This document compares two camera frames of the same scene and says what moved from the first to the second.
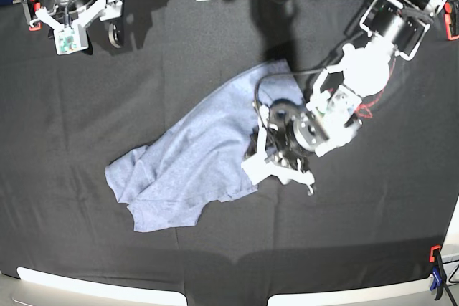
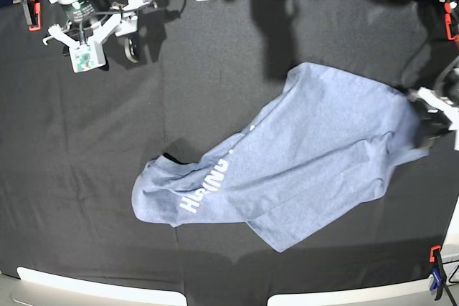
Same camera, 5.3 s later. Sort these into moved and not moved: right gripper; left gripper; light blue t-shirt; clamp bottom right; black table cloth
Moved: left gripper; light blue t-shirt; right gripper
Not moved: black table cloth; clamp bottom right
